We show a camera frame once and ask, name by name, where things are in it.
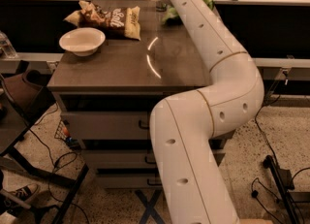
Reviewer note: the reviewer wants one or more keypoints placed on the sneaker shoe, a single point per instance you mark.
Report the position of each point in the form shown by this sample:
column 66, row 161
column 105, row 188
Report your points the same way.
column 27, row 193

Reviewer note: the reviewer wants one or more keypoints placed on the brown salt chip bag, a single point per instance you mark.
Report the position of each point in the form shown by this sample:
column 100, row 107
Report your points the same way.
column 121, row 22

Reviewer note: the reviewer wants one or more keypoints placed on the green rice chip bag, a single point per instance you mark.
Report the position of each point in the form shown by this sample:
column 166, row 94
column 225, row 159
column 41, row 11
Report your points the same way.
column 171, row 17

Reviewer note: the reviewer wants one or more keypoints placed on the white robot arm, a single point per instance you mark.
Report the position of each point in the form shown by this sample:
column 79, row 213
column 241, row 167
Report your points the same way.
column 182, row 125

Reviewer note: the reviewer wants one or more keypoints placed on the redbull can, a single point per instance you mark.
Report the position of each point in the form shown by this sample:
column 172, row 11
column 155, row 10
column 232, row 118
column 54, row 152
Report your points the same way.
column 161, row 6

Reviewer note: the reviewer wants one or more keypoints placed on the bottom drawer black handle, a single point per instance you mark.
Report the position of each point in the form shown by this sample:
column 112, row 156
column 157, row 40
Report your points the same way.
column 153, row 182

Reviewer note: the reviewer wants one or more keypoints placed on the clear plastic bottle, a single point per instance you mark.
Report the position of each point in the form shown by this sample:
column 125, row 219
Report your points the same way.
column 6, row 46

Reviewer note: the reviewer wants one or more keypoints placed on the grey drawer cabinet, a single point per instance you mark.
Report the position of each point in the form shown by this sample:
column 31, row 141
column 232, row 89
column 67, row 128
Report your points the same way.
column 103, row 96

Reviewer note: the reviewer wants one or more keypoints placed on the top drawer black handle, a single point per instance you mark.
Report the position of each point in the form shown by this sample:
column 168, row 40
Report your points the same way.
column 143, row 125

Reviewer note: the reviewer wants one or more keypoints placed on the blue tape cross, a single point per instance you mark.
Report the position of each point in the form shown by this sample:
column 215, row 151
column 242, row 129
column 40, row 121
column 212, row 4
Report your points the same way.
column 149, row 205

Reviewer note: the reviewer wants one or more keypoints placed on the white bowl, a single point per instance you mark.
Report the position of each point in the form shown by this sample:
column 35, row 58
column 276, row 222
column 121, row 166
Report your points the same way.
column 82, row 41

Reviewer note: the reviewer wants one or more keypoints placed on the black stand base right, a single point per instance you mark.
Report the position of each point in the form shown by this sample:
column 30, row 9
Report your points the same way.
column 285, row 186

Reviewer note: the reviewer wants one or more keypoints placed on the drawer black handle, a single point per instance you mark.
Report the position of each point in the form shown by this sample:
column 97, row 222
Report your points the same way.
column 153, row 182
column 149, row 161
column 143, row 125

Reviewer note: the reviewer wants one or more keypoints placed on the brown office chair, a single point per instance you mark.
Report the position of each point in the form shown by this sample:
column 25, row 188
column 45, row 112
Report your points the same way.
column 27, row 92

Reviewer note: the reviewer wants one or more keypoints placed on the black table leg frame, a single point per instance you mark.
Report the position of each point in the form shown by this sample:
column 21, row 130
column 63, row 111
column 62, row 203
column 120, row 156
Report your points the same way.
column 50, row 178

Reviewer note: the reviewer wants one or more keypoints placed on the middle drawer black handle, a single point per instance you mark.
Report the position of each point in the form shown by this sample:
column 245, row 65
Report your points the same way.
column 149, row 161

